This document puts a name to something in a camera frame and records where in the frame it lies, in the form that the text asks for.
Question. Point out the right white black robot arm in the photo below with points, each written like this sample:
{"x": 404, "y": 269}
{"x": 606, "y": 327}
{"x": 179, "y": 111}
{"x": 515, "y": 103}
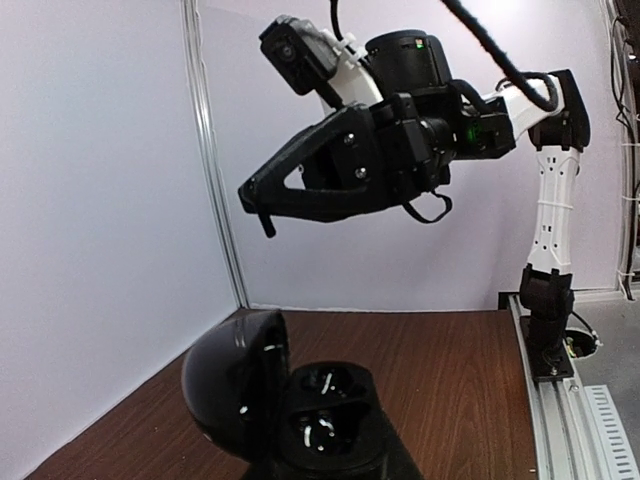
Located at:
{"x": 487, "y": 127}

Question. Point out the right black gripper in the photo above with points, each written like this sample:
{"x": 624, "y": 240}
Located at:
{"x": 356, "y": 161}

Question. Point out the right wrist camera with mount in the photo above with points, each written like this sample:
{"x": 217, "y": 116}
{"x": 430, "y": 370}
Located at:
{"x": 310, "y": 59}

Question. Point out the left aluminium frame post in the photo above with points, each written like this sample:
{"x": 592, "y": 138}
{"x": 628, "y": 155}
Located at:
{"x": 206, "y": 135}

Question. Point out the black earbud charging case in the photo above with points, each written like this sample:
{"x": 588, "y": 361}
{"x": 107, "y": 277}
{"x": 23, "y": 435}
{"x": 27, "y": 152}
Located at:
{"x": 323, "y": 420}

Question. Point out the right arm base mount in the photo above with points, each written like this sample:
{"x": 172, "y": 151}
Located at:
{"x": 550, "y": 365}

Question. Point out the front aluminium rail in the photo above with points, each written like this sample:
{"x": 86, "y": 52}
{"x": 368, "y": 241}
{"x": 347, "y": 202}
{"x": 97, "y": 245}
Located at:
{"x": 587, "y": 426}

